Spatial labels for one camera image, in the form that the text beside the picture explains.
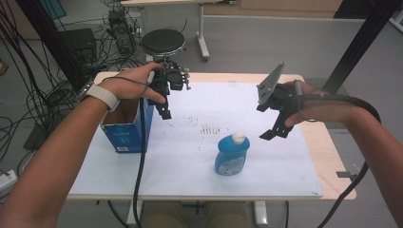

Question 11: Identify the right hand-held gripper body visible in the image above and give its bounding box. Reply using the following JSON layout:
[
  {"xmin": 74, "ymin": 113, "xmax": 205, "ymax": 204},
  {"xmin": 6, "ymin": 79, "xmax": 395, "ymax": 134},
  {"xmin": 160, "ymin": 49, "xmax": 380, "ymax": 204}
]
[{"xmin": 256, "ymin": 62, "xmax": 299, "ymax": 115}]

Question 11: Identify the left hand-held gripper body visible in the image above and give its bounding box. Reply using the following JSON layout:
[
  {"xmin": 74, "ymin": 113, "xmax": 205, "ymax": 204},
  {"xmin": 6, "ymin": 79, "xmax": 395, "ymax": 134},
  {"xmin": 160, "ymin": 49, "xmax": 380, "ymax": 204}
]
[{"xmin": 147, "ymin": 61, "xmax": 192, "ymax": 100}]

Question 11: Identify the blue bottle with white cap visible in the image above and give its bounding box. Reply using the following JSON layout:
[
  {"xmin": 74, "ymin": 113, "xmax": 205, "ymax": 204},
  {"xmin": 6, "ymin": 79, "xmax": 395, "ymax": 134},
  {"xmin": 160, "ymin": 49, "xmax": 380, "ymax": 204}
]
[{"xmin": 214, "ymin": 131, "xmax": 251, "ymax": 177}]

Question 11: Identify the blue cardboard box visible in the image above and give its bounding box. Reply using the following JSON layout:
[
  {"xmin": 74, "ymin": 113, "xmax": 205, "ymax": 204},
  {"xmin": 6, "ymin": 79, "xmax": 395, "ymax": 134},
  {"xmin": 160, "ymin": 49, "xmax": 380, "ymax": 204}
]
[{"xmin": 100, "ymin": 96, "xmax": 155, "ymax": 154}]

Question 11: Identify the person's left hand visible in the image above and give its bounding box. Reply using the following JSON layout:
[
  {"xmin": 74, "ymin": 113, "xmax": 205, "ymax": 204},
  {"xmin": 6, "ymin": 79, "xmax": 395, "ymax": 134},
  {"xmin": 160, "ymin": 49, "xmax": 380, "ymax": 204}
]
[{"xmin": 100, "ymin": 62, "xmax": 167, "ymax": 105}]

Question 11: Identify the person's right hand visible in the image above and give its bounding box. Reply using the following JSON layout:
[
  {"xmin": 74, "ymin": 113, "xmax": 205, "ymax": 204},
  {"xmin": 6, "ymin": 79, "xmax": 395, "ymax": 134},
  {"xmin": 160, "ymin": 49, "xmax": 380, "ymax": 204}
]
[{"xmin": 283, "ymin": 79, "xmax": 353, "ymax": 127}]

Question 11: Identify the black round stool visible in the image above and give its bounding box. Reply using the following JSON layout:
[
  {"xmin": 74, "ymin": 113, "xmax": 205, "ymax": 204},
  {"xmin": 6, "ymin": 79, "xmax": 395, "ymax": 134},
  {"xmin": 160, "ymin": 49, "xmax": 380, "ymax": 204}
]
[{"xmin": 141, "ymin": 28, "xmax": 186, "ymax": 65}]

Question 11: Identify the white desk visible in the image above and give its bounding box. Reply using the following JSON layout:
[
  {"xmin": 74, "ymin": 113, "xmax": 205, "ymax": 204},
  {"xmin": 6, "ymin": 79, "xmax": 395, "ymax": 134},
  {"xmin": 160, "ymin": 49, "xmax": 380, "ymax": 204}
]
[{"xmin": 120, "ymin": 0, "xmax": 237, "ymax": 61}]

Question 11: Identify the wooden table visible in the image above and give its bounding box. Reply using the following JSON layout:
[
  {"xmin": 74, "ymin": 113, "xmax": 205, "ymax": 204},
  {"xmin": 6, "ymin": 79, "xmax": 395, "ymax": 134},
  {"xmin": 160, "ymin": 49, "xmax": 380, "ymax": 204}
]
[{"xmin": 67, "ymin": 71, "xmax": 357, "ymax": 227}]

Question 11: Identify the white table mat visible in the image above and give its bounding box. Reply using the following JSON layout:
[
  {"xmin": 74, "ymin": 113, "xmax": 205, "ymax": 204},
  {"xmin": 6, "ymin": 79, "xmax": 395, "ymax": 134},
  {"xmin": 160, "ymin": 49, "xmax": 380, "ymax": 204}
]
[{"xmin": 68, "ymin": 81, "xmax": 324, "ymax": 198}]

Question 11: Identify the wristwatch with white band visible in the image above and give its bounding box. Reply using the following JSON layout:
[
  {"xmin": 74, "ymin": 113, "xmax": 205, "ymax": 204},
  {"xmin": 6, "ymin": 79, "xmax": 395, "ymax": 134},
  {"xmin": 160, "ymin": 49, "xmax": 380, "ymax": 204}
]
[{"xmin": 77, "ymin": 81, "xmax": 121, "ymax": 112}]

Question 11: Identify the grey tape piece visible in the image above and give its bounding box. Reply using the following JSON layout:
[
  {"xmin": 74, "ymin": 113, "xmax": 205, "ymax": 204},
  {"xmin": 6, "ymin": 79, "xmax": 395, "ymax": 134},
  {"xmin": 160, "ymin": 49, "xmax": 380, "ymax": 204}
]
[{"xmin": 336, "ymin": 170, "xmax": 359, "ymax": 182}]

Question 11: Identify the person's right leg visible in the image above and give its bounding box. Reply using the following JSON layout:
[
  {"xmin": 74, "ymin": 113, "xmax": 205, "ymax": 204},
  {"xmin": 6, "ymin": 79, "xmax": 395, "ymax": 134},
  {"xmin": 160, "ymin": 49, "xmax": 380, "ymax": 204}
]
[{"xmin": 204, "ymin": 200, "xmax": 252, "ymax": 228}]

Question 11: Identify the person's leg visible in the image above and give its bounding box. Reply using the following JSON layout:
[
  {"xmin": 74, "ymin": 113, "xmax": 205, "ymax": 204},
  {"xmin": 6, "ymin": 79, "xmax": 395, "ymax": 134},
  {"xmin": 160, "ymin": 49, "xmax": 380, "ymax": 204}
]
[
  {"xmin": 204, "ymin": 200, "xmax": 252, "ymax": 228},
  {"xmin": 141, "ymin": 200, "xmax": 188, "ymax": 228}
]

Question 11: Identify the black box on floor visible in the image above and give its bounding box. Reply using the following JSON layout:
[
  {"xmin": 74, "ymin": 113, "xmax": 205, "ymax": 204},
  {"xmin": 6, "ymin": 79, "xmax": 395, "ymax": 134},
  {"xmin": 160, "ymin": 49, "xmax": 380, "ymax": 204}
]
[{"xmin": 60, "ymin": 28, "xmax": 98, "ymax": 66}]

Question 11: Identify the person's left leg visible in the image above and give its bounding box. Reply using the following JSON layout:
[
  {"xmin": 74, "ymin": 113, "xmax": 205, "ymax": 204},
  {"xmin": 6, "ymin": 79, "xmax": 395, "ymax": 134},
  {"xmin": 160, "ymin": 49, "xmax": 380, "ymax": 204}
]
[{"xmin": 141, "ymin": 200, "xmax": 188, "ymax": 228}]

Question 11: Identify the white power strip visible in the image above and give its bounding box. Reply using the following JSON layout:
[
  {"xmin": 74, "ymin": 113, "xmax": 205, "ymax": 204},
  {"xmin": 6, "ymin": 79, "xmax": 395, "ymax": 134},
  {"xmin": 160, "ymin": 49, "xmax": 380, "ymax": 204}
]
[{"xmin": 0, "ymin": 169, "xmax": 17, "ymax": 192}]

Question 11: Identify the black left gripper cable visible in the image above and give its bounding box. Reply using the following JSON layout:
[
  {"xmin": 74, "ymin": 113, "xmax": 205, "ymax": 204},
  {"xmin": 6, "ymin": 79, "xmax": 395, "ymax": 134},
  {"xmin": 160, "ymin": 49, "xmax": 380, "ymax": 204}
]
[{"xmin": 132, "ymin": 98, "xmax": 150, "ymax": 228}]

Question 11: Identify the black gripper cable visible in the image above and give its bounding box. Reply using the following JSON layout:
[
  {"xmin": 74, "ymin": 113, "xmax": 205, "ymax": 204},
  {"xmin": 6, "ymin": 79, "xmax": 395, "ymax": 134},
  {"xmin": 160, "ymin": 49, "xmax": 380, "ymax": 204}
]
[
  {"xmin": 132, "ymin": 98, "xmax": 150, "ymax": 228},
  {"xmin": 297, "ymin": 92, "xmax": 382, "ymax": 228}
]

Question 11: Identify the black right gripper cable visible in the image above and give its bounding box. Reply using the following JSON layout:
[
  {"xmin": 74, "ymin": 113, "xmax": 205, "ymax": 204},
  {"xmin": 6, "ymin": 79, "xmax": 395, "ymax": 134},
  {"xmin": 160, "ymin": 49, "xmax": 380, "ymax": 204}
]
[{"xmin": 297, "ymin": 92, "xmax": 382, "ymax": 228}]

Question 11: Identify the black metal frame post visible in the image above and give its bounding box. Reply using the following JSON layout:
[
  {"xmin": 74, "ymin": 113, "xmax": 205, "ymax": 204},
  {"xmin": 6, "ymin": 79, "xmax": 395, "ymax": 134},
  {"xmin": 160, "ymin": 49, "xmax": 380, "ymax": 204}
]
[
  {"xmin": 15, "ymin": 0, "xmax": 87, "ymax": 93},
  {"xmin": 322, "ymin": 0, "xmax": 403, "ymax": 95}
]

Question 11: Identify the tangle of black floor cables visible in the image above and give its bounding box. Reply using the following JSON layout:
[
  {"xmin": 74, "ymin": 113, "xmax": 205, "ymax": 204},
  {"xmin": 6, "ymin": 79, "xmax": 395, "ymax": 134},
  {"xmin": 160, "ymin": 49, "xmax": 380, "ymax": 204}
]
[{"xmin": 0, "ymin": 6, "xmax": 146, "ymax": 179}]

